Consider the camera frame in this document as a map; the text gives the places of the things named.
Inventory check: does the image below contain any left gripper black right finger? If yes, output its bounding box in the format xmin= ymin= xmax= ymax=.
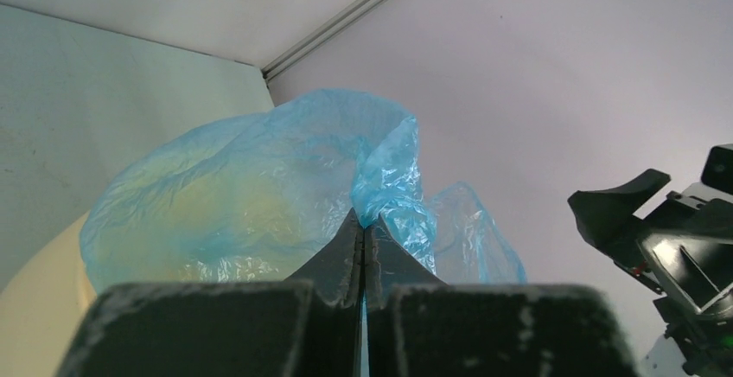
xmin=364 ymin=221 xmax=639 ymax=377

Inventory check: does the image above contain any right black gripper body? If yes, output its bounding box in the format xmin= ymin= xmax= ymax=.
xmin=615 ymin=190 xmax=732 ymax=323

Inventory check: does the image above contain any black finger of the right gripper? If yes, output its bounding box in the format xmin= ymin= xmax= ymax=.
xmin=639 ymin=214 xmax=732 ymax=315
xmin=568 ymin=169 xmax=671 ymax=258

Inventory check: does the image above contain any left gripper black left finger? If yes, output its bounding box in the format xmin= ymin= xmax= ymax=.
xmin=57 ymin=212 xmax=364 ymax=376

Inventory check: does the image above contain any blue plastic trash bag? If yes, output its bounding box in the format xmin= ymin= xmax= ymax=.
xmin=80 ymin=89 xmax=526 ymax=291

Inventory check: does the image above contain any yellow cartoon trash bin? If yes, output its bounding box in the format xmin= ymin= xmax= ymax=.
xmin=1 ymin=214 xmax=96 ymax=377

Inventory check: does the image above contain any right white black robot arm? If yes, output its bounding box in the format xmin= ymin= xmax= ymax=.
xmin=568 ymin=164 xmax=732 ymax=376

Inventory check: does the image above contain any right aluminium frame post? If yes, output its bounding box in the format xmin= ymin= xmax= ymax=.
xmin=262 ymin=0 xmax=388 ymax=84

